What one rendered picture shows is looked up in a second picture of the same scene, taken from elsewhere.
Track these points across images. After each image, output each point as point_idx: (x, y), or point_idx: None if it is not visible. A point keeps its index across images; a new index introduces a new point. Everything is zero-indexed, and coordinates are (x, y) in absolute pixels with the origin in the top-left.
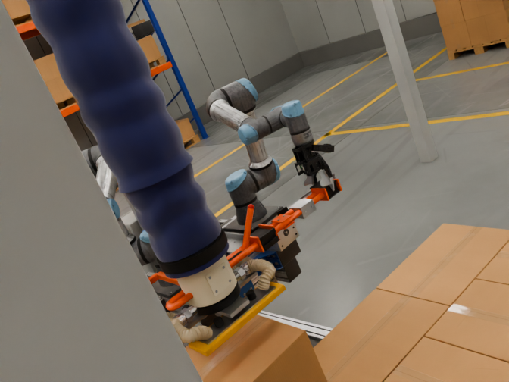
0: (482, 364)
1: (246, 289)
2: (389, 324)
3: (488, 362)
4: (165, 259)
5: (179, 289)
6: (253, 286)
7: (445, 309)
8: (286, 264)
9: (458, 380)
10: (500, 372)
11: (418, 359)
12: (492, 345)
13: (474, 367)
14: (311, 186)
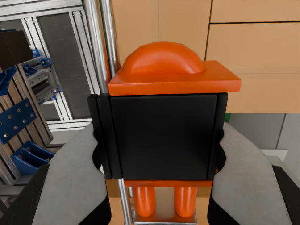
0: (278, 35)
1: (18, 118)
2: (165, 22)
3: (283, 30)
4: None
5: None
6: (16, 106)
7: None
8: (13, 56)
9: (261, 60)
10: (294, 37)
11: (219, 55)
12: (282, 6)
13: (271, 41)
14: (108, 171)
